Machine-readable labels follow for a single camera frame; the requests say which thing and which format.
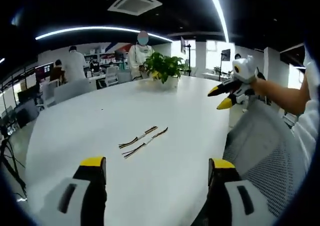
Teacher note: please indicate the white office chair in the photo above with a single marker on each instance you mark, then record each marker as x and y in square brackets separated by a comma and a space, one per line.
[111, 75]

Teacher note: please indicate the long ceiling light strip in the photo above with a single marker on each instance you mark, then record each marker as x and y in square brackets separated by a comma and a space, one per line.
[218, 10]

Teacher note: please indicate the white storage shelf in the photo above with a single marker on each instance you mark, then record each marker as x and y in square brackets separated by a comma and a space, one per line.
[102, 54]

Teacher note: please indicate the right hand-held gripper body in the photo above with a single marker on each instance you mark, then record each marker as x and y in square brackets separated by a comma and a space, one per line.
[243, 69]

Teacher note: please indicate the person's white sleeve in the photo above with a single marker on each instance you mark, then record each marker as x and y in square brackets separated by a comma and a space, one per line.
[308, 125]

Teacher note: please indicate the person's right hand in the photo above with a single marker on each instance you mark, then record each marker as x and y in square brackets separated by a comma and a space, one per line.
[261, 87]

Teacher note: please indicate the red-lit computer monitor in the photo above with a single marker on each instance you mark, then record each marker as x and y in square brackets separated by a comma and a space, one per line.
[44, 71]

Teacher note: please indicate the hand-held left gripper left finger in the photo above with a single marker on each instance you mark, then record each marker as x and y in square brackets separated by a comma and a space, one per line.
[70, 203]

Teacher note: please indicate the curved ceiling light strip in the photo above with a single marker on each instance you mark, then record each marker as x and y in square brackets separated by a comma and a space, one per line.
[100, 31]

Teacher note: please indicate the green potted plant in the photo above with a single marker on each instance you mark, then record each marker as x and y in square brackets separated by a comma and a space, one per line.
[163, 66]

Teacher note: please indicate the white ceiling air conditioner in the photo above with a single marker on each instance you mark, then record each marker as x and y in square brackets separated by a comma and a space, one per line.
[135, 1]

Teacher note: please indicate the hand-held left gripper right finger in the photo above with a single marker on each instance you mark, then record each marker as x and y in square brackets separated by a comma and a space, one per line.
[235, 206]

